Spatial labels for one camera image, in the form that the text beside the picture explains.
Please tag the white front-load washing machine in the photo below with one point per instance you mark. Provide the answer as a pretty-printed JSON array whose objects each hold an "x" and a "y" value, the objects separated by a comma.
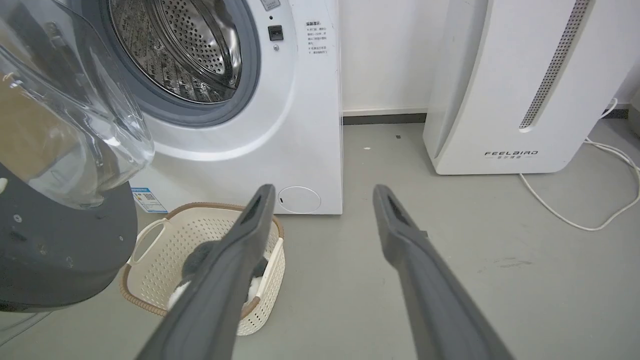
[{"x": 280, "y": 125}]

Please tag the grey and white laundry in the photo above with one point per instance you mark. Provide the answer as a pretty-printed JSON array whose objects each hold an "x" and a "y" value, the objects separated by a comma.
[{"x": 197, "y": 260}]

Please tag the cream perforated laundry basket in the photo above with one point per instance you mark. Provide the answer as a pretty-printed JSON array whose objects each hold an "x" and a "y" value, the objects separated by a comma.
[{"x": 160, "y": 260}]

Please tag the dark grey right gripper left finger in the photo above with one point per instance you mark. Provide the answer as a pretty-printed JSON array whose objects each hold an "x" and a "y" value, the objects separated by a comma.
[{"x": 215, "y": 295}]

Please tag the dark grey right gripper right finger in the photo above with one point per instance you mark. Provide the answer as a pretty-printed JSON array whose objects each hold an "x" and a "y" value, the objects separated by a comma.
[{"x": 430, "y": 295}]

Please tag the washing machine door with glass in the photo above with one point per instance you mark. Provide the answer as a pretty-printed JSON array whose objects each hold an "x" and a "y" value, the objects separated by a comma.
[{"x": 55, "y": 175}]

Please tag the white air purifier appliance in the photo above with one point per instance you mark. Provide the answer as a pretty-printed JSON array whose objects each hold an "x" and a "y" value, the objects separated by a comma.
[{"x": 505, "y": 85}]

